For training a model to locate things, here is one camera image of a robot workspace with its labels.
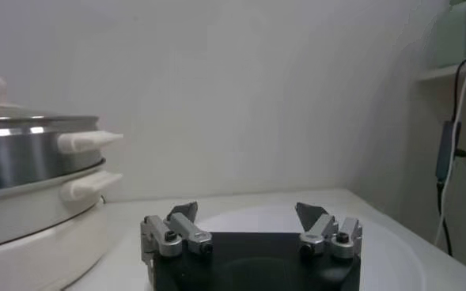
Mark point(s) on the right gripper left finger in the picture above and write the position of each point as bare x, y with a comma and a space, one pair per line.
181, 229

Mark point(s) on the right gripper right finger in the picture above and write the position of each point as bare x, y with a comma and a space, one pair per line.
321, 229

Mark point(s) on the large white plate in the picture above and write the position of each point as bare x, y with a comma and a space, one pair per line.
387, 261

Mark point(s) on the white electric cooker base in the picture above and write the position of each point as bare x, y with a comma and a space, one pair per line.
39, 253

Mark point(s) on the white shelf stand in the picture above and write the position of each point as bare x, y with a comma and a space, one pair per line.
438, 73

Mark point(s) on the pale green appliance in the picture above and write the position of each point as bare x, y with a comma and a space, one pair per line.
460, 35

